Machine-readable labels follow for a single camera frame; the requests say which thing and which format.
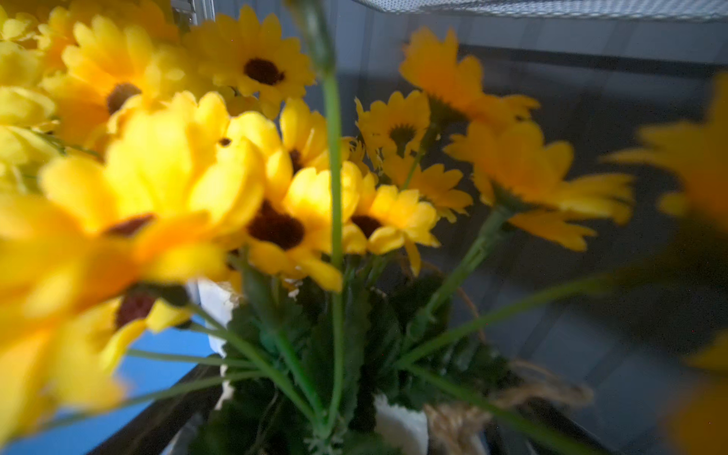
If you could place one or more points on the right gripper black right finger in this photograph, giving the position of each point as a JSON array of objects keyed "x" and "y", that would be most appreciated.
[{"x": 538, "y": 427}]

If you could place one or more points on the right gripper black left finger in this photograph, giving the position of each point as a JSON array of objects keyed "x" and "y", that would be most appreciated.
[{"x": 155, "y": 427}]

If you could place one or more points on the yellow wooden shelf unit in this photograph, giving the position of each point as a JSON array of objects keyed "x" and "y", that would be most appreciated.
[{"x": 50, "y": 379}]

